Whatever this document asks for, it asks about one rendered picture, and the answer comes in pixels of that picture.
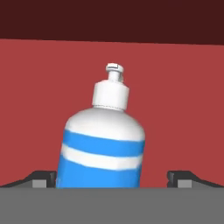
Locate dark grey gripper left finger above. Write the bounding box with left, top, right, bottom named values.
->
left=0, top=170, right=57, bottom=189

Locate white and blue soap dispenser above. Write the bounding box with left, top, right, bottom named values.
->
left=55, top=62, right=146, bottom=189

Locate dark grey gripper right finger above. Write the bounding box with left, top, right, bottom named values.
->
left=166, top=170, right=224, bottom=189

